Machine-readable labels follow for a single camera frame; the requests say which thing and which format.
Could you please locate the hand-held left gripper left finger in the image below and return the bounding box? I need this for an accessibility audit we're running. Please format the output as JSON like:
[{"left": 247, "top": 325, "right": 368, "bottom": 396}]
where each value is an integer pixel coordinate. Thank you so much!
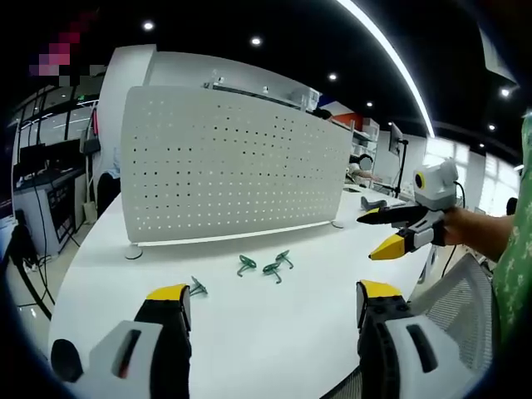
[{"left": 50, "top": 283, "right": 193, "bottom": 399}]

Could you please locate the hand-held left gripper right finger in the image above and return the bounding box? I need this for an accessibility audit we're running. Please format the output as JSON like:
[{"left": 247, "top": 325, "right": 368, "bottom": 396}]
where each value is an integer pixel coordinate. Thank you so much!
[{"left": 355, "top": 279, "right": 462, "bottom": 399}]

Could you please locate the white perforated mounting plate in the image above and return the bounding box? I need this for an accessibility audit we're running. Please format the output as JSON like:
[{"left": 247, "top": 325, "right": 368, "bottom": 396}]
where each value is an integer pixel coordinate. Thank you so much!
[{"left": 120, "top": 85, "right": 353, "bottom": 260}]

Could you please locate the person's right hand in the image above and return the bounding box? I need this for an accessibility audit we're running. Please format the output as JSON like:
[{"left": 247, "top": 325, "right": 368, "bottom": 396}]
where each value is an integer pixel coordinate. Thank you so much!
[{"left": 441, "top": 205, "right": 479, "bottom": 247}]

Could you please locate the grey curved object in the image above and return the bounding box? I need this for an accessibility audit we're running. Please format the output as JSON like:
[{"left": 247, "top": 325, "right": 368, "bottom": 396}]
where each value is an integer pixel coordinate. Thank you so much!
[{"left": 360, "top": 195, "right": 388, "bottom": 213}]

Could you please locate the black computer monitor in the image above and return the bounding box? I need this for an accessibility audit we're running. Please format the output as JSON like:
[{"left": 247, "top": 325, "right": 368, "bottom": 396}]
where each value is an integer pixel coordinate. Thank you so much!
[{"left": 388, "top": 122, "right": 405, "bottom": 155}]

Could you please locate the white mesh office chair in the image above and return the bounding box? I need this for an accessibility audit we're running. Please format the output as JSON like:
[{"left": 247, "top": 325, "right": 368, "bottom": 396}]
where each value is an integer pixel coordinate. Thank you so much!
[{"left": 409, "top": 252, "right": 500, "bottom": 377}]

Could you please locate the white shelving unit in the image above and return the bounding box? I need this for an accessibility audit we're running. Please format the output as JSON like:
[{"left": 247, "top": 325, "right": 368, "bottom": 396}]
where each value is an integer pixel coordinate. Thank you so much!
[{"left": 351, "top": 118, "right": 382, "bottom": 175}]

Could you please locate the green patterned shirt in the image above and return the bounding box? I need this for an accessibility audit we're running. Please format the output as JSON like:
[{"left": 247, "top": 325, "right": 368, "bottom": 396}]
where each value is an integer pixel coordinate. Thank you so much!
[{"left": 491, "top": 111, "right": 532, "bottom": 354}]

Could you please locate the dark side desk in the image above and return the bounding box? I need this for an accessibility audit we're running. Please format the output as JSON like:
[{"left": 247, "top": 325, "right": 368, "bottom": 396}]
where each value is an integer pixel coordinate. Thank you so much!
[{"left": 12, "top": 143, "right": 88, "bottom": 254}]

